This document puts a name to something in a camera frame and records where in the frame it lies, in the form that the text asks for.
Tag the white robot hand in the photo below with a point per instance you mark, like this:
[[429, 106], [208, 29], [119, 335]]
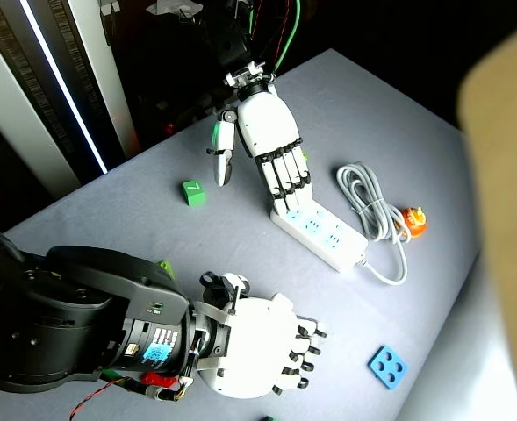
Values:
[[264, 123], [262, 346]]

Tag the white power strip blue sockets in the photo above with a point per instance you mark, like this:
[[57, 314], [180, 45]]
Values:
[[328, 245]]

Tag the lime green toy brick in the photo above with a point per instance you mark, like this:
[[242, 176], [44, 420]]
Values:
[[304, 156], [167, 268]]

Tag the green cube with number 7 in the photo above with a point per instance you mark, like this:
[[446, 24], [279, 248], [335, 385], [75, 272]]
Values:
[[193, 193]]

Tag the grey table cloth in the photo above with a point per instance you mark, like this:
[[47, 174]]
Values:
[[240, 245]]

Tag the blue four-hole block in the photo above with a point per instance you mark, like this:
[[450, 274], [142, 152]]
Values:
[[388, 367]]

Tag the white light strip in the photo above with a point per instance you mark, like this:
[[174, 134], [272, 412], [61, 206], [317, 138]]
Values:
[[65, 87]]

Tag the tan blurred panel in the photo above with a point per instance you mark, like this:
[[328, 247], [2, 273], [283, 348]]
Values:
[[504, 175]]

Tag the grey frame panel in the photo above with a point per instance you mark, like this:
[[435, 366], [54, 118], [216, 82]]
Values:
[[16, 109]]

